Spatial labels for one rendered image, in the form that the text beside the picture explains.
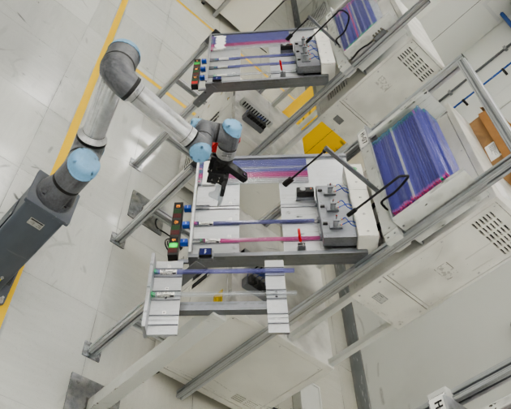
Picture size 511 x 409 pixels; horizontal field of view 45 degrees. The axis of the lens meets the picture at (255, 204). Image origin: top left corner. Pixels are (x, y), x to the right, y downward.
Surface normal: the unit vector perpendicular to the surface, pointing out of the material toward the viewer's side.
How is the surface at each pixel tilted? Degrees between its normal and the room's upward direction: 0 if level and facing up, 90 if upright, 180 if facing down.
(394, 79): 90
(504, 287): 90
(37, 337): 0
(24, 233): 90
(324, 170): 44
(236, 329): 90
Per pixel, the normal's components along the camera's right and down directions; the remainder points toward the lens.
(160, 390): 0.68, -0.58
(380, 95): 0.02, 0.62
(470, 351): -0.73, -0.52
